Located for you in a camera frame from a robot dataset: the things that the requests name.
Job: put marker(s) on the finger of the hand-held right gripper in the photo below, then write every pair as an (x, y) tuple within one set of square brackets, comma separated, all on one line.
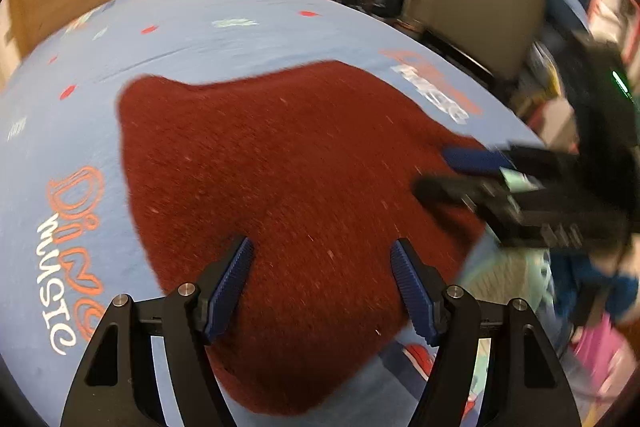
[(475, 159), (450, 189)]

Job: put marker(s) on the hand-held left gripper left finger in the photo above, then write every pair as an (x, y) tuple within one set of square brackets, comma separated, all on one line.
[(232, 277)]

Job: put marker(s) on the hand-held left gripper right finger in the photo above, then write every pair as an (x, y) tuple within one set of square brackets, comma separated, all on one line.
[(412, 287)]

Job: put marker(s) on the dark red knit sweater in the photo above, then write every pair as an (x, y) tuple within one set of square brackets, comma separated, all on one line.
[(300, 157)]

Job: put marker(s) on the grey-green chair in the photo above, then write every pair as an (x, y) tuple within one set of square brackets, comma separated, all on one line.
[(480, 7)]

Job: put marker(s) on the pink cloth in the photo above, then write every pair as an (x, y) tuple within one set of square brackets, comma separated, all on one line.
[(602, 357)]

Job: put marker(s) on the blue dinosaur print bedsheet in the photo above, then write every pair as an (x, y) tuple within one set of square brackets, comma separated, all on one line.
[(200, 32)]

